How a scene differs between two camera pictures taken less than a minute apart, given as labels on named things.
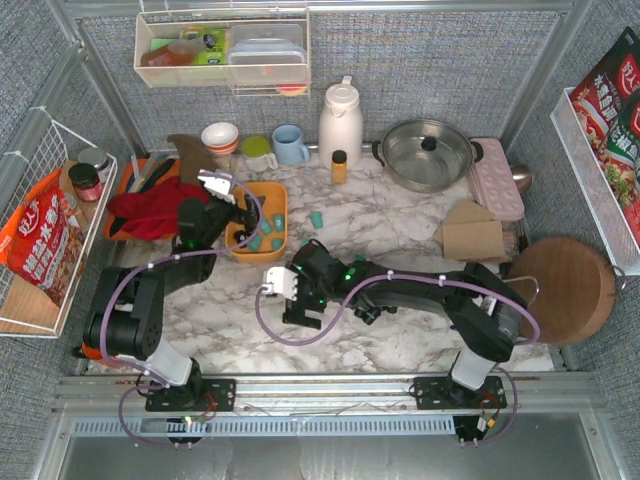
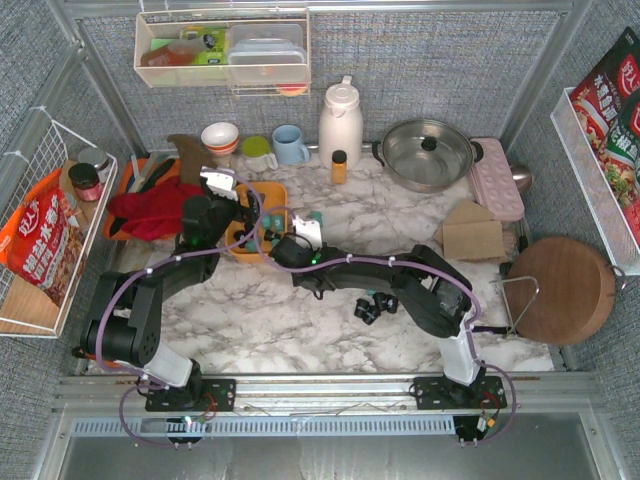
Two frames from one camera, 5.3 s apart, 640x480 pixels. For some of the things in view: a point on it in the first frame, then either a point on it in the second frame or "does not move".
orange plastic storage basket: (271, 241) does not move
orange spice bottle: (339, 167) does not move
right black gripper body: (302, 300) → (275, 239)
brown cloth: (193, 157) does not move
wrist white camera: (280, 281) → (307, 233)
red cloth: (154, 215) does not move
